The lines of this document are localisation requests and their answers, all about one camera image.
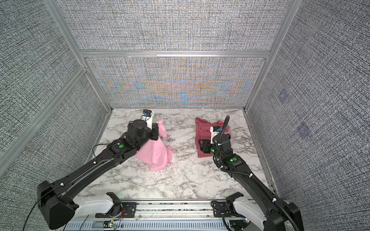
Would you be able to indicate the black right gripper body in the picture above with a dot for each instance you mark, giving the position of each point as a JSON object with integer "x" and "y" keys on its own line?
{"x": 209, "y": 148}

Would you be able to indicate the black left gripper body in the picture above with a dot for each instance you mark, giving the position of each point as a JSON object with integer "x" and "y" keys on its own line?
{"x": 154, "y": 133}

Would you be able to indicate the bright pink cloth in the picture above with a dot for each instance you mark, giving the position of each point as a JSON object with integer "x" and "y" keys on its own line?
{"x": 155, "y": 154}

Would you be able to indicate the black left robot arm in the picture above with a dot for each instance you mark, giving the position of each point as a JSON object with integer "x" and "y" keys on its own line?
{"x": 56, "y": 201}

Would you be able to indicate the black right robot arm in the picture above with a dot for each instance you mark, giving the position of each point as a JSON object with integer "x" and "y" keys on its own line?
{"x": 269, "y": 213}

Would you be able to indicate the dark rose cloth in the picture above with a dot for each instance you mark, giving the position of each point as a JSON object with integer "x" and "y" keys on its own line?
{"x": 206, "y": 132}

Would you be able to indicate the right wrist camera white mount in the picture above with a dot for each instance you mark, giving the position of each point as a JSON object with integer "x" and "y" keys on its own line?
{"x": 214, "y": 130}

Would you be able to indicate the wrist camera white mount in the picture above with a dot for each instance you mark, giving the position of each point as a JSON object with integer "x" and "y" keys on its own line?
{"x": 214, "y": 130}
{"x": 147, "y": 116}

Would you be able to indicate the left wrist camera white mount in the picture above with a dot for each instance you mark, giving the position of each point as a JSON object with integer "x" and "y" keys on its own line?
{"x": 147, "y": 116}

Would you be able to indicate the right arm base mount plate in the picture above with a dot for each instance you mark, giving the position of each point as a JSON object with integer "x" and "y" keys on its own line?
{"x": 221, "y": 208}

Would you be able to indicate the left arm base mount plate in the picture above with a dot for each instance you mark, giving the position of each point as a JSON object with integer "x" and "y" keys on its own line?
{"x": 123, "y": 210}

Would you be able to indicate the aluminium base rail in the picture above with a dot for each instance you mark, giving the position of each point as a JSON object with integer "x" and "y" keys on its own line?
{"x": 165, "y": 215}

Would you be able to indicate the aluminium enclosure frame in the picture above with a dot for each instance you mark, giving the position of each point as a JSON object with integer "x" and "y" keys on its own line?
{"x": 19, "y": 144}

